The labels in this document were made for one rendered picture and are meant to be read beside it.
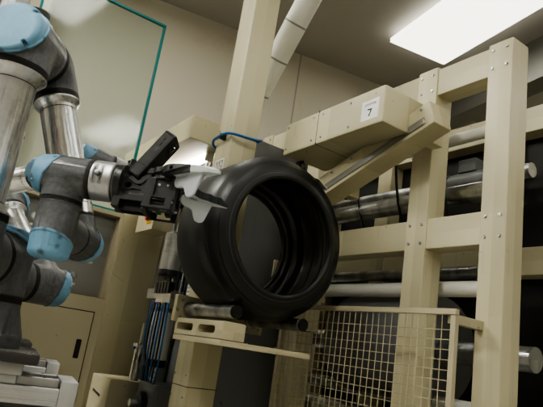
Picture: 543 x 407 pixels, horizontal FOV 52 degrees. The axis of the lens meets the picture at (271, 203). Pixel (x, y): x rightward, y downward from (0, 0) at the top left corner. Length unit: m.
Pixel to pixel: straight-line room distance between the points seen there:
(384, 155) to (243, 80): 0.72
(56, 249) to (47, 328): 1.35
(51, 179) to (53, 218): 0.07
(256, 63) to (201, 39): 2.78
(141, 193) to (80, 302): 1.42
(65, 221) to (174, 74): 4.09
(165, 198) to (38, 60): 0.38
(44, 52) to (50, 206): 0.32
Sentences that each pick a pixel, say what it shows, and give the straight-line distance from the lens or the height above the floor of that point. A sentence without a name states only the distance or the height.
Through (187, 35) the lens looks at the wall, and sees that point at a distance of 5.27.
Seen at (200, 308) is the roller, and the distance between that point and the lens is 2.04.
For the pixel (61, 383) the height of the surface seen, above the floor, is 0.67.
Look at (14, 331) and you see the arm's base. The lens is 1.22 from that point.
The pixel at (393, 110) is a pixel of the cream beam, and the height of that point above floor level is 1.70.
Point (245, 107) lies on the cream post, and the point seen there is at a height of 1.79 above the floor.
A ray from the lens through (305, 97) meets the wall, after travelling 5.51.
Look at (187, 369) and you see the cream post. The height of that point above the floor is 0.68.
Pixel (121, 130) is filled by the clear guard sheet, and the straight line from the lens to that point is 2.58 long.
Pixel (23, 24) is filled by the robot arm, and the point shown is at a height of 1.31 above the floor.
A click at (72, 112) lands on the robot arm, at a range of 1.28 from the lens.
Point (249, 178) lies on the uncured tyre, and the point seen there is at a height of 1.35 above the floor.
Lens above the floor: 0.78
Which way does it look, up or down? 15 degrees up
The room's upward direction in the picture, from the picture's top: 9 degrees clockwise
